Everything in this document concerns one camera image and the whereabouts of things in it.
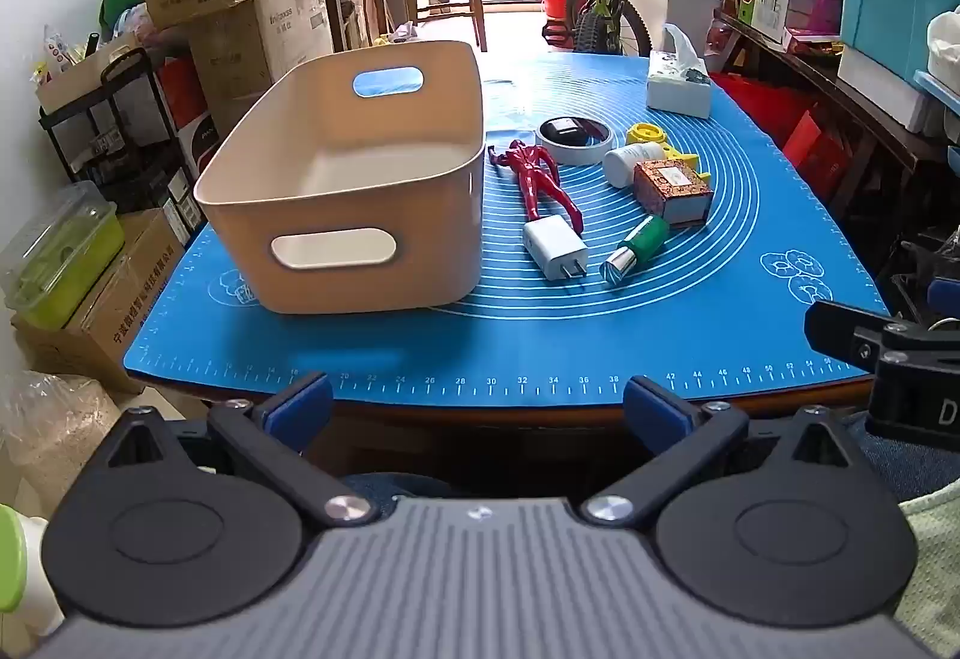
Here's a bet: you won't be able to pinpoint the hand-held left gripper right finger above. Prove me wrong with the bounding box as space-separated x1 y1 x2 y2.
581 375 856 529

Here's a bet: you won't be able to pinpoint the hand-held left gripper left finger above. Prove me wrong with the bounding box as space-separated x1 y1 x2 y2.
105 372 380 529

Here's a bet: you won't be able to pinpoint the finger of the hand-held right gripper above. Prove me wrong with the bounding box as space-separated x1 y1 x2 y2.
924 276 960 330
804 300 935 377

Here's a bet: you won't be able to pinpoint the green bottle with silver cap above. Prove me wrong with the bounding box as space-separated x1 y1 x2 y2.
600 214 671 290

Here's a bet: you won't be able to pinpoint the white plug charger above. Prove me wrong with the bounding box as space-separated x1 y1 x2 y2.
523 214 590 284

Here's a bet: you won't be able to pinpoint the beige plastic storage bin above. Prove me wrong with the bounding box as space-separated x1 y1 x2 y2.
193 40 487 316

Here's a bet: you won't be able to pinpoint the small patterned square box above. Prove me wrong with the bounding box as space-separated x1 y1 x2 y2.
632 159 714 227

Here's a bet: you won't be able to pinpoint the white pill bottle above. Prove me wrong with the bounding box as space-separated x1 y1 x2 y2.
604 142 668 189

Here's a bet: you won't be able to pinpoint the red action figure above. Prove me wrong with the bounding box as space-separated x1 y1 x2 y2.
487 139 585 235

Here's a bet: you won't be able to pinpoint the yellow plastic toy launcher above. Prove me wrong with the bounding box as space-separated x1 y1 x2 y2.
626 121 710 184

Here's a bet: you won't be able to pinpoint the blue silicone baking mat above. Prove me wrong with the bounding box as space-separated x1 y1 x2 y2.
122 50 893 405

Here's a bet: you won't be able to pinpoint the light green garment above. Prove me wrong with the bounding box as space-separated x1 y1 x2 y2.
896 475 960 659

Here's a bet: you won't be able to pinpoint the taped brown cardboard box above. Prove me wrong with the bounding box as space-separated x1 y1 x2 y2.
11 207 188 395

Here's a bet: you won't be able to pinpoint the white box under crate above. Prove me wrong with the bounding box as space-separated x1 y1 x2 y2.
835 46 940 133

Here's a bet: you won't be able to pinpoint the dark wooden bench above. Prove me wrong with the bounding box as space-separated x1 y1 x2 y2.
712 10 960 233

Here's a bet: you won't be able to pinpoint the red gift bags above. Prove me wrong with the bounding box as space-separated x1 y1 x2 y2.
709 70 853 196

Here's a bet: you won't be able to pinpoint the clear bag of granules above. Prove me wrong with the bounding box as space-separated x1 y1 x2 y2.
0 370 122 514

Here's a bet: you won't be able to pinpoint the white tape roll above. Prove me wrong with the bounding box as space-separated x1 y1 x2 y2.
535 114 618 166

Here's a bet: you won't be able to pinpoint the clear lidded green container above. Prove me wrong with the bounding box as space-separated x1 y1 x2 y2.
0 181 127 331

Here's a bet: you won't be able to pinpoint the teal plastic storage crate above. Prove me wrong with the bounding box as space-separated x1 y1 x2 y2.
838 0 960 88

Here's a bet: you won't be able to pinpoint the white tissue box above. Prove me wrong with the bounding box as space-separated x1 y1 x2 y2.
646 24 714 121

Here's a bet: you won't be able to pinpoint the black rounded case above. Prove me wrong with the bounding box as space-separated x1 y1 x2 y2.
541 116 594 148

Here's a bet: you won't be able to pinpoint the black metal rack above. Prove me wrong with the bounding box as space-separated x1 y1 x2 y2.
37 48 209 234

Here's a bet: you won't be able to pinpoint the white and green plastic bottle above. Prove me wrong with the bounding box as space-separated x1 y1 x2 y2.
0 501 65 639

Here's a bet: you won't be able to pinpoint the pale printed cardboard box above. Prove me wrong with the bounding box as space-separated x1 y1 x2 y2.
187 0 335 121

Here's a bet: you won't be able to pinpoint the small cardboard box with items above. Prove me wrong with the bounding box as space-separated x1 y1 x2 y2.
34 31 143 118

